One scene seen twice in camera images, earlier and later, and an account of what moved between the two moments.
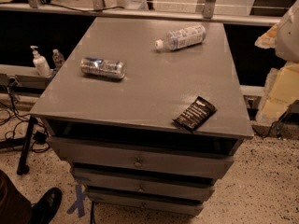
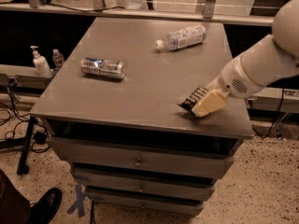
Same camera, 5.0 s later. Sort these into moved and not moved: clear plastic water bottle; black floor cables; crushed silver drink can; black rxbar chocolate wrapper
Moved: black rxbar chocolate wrapper
Not moved: black floor cables; crushed silver drink can; clear plastic water bottle
